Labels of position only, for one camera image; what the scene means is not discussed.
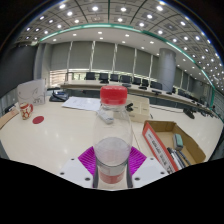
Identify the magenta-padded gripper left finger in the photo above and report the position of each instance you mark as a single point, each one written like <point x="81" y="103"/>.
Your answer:
<point x="75" y="170"/>

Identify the row of black office chairs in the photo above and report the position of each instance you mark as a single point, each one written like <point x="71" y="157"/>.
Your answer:
<point x="125" y="79"/>

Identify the red and cream mug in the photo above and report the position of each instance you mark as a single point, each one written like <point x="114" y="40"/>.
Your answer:
<point x="25" y="111"/>

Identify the grey marker pen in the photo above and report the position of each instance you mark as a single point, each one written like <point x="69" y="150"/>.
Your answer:
<point x="175" y="158"/>

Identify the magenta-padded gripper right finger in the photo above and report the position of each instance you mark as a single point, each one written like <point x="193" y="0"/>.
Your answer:
<point x="148" y="169"/>

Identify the small beige carton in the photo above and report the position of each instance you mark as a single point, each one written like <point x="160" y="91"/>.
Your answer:
<point x="141" y="108"/>

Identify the black desk phone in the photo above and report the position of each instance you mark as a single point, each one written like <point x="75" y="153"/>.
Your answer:
<point x="59" y="96"/>

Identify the long curved conference desk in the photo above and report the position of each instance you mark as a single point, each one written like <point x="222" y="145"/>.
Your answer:
<point x="83" y="85"/>

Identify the white printed paper sheet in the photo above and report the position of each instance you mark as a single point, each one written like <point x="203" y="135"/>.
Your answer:
<point x="80" y="103"/>

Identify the open red-sided cardboard box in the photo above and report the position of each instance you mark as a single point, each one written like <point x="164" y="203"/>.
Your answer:
<point x="155" y="141"/>

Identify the group of round ceiling lights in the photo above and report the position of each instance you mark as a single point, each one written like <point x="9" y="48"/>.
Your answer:
<point x="123" y="9"/>

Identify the black pen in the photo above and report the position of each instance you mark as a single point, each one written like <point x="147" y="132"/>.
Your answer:
<point x="185" y="158"/>

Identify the flat round red coaster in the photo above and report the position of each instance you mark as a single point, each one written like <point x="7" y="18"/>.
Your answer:
<point x="38" y="120"/>

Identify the black power adapter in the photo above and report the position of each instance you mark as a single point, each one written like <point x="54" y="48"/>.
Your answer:
<point x="10" y="108"/>

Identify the green eraser block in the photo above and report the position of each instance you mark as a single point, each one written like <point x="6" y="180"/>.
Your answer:
<point x="178" y="141"/>

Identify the clear red-capped water bottle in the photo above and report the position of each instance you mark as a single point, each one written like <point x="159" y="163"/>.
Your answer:
<point x="112" y="153"/>

